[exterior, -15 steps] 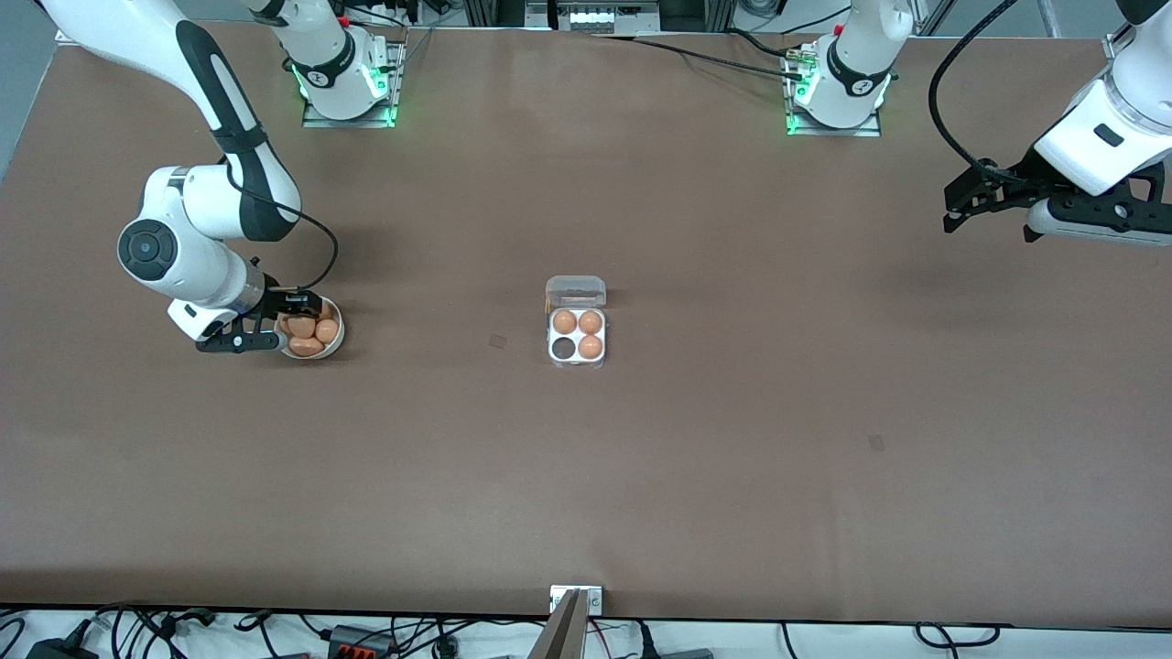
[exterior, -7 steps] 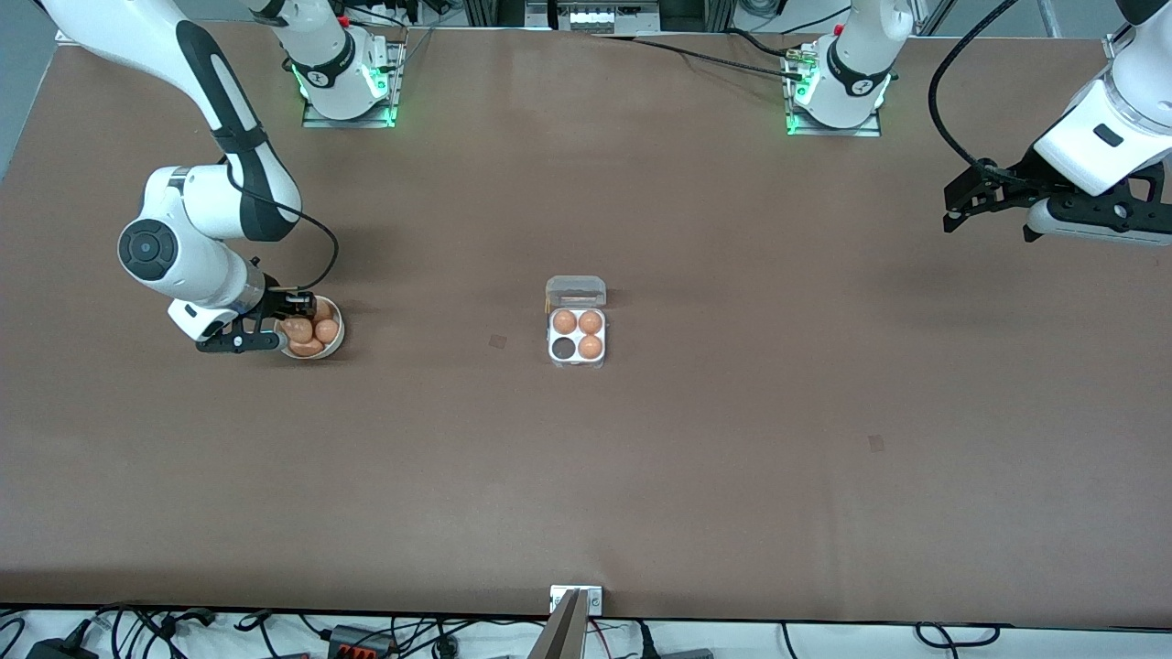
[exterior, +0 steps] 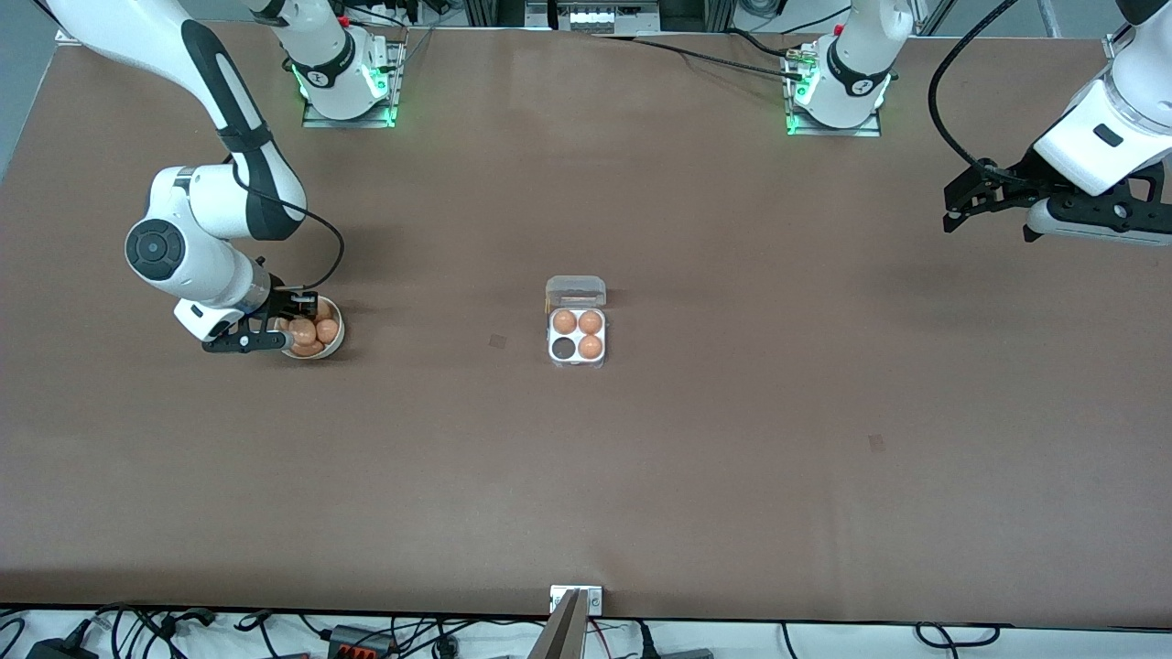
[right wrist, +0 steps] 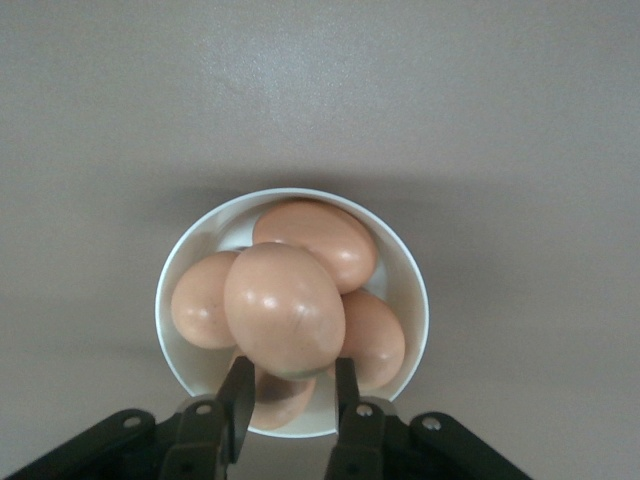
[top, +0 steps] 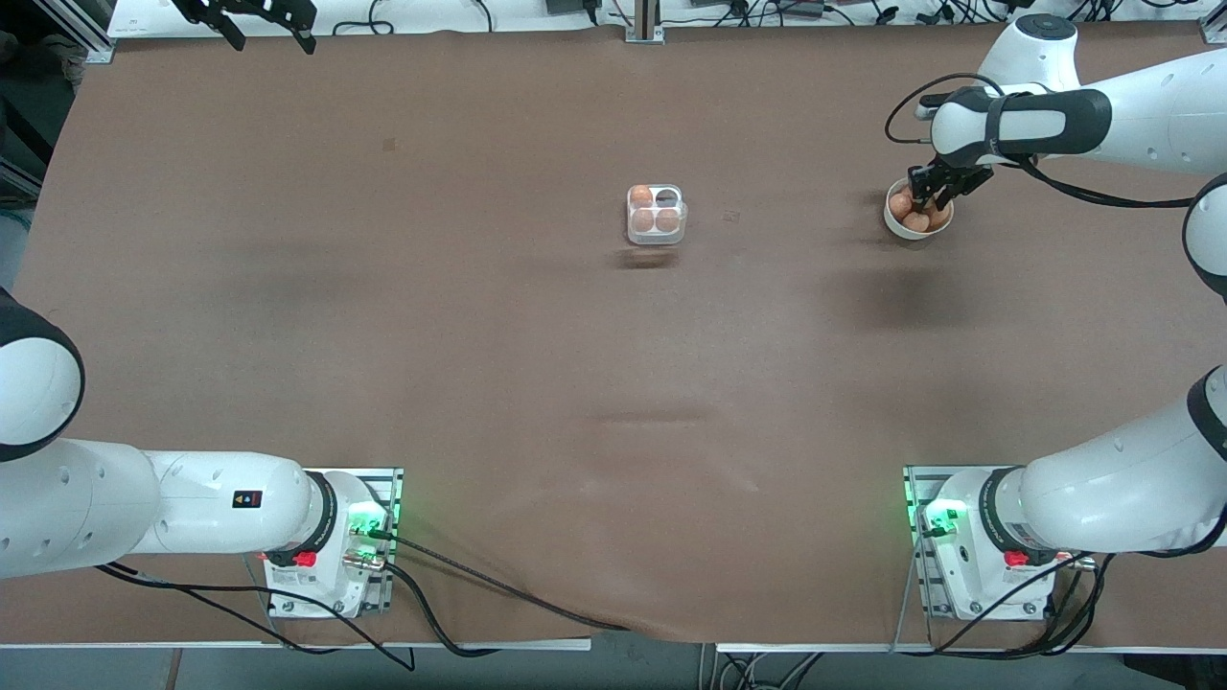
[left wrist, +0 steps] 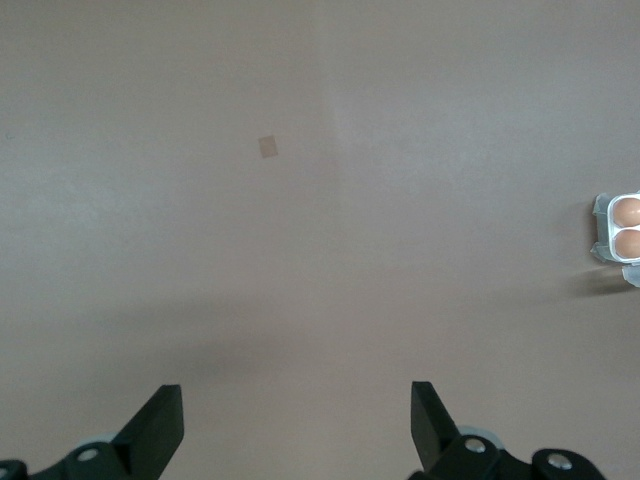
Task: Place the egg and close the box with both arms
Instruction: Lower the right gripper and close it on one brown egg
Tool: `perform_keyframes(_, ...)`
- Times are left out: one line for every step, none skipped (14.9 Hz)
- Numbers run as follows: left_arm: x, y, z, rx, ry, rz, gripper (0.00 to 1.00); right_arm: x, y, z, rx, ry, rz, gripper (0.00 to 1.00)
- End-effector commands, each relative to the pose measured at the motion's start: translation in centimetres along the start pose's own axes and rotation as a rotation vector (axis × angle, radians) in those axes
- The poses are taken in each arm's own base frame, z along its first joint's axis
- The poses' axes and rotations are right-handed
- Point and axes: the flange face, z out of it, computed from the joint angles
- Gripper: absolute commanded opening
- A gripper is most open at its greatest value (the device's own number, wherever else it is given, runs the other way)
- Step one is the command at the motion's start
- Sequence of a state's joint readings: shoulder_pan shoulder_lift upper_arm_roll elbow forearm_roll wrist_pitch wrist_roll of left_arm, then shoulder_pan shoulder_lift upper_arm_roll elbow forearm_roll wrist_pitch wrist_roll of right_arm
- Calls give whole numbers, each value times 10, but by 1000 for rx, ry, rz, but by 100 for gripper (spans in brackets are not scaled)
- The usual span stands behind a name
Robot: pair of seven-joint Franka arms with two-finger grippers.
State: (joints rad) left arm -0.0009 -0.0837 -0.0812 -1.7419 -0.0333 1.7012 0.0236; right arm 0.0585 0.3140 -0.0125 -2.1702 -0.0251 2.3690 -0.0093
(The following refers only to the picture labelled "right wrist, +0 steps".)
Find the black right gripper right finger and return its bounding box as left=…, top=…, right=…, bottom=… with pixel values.
left=323, top=356, right=390, bottom=480

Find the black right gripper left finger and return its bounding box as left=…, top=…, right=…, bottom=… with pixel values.
left=159, top=355, right=257, bottom=480

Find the brown egg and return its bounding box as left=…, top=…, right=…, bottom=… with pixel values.
left=171, top=250, right=241, bottom=350
left=252, top=198, right=380, bottom=295
left=247, top=364, right=318, bottom=431
left=223, top=241, right=347, bottom=381
left=327, top=288, right=407, bottom=392

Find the white round bowl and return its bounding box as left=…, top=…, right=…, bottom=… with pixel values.
left=154, top=187, right=430, bottom=440

